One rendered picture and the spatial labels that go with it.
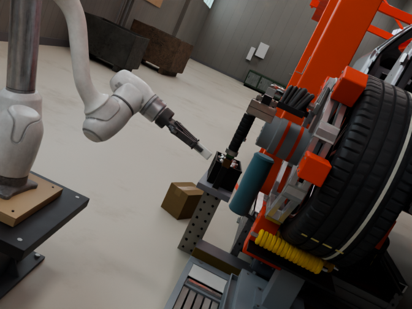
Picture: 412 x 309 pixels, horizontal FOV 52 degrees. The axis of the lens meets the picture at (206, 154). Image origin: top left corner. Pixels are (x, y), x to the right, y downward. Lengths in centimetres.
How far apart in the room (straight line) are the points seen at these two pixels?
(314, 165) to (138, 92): 66
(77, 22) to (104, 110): 29
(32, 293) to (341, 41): 160
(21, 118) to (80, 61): 27
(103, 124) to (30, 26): 43
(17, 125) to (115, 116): 31
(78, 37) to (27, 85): 31
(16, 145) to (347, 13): 142
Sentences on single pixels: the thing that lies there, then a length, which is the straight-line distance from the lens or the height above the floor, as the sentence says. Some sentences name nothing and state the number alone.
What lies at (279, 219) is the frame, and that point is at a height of 61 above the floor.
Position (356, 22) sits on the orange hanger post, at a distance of 202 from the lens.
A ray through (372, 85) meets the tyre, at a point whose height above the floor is 114.
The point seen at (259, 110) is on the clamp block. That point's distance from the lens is 139.
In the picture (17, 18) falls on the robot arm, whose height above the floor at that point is 86.
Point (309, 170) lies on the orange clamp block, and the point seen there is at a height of 85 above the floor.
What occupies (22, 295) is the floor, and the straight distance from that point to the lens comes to 171.
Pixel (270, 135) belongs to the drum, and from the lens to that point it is 153.
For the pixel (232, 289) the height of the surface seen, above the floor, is 15.
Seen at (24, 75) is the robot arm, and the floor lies 68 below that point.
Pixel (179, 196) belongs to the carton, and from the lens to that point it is 265.
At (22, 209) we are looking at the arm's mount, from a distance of 151.
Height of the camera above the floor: 105
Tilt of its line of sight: 14 degrees down
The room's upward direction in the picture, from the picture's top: 25 degrees clockwise
